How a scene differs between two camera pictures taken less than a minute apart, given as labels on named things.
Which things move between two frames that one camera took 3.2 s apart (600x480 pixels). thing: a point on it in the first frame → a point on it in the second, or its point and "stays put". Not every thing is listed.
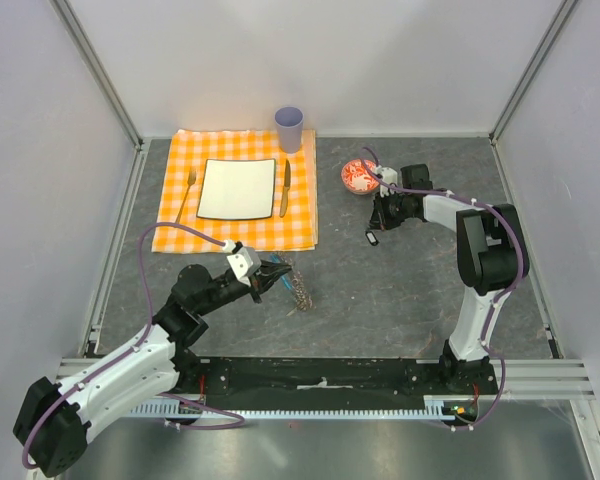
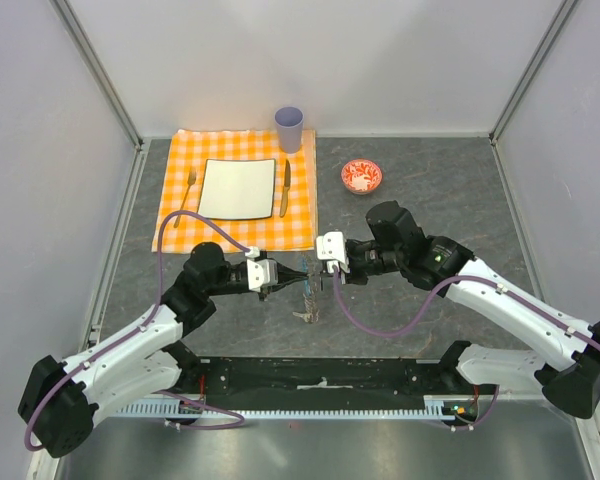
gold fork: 191,177 stays put
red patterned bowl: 357,179 stays put
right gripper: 379,219 → 352,277
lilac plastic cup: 289,121 stays put
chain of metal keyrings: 302,299 → 310,293
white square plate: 236,189 stays put
